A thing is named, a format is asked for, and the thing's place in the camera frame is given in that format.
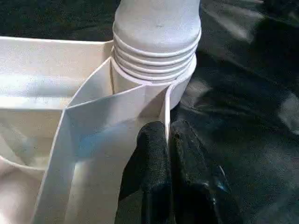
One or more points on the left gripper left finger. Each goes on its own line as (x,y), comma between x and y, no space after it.
(147,182)

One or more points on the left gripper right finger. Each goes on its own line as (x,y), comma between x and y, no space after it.
(196,186)

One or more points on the white plastic table top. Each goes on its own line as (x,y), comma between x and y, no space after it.
(70,140)

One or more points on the white plastic table leg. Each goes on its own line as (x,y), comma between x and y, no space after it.
(156,32)

